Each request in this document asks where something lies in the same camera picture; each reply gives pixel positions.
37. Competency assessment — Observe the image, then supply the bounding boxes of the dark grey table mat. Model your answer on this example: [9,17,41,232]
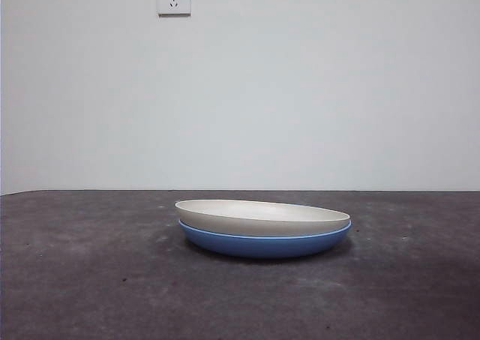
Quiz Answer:
[0,188,480,340]

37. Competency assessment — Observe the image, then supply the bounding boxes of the blue round plate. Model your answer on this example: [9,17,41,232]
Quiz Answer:
[178,219,353,259]

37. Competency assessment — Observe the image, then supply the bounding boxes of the white round plate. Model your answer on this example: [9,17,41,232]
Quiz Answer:
[174,199,353,238]

